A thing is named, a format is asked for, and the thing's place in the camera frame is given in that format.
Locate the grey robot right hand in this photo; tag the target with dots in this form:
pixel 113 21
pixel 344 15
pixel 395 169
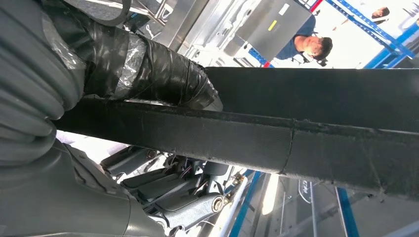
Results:
pixel 65 202

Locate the stainless steel workbench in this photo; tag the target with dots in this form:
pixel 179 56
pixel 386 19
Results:
pixel 183 19

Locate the blue metal shelf rack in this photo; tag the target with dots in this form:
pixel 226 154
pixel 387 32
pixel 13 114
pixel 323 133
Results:
pixel 360 20

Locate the person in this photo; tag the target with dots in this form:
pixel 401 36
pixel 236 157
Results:
pixel 311 45
pixel 380 13

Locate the blue metal post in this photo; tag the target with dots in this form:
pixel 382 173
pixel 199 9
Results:
pixel 245 202

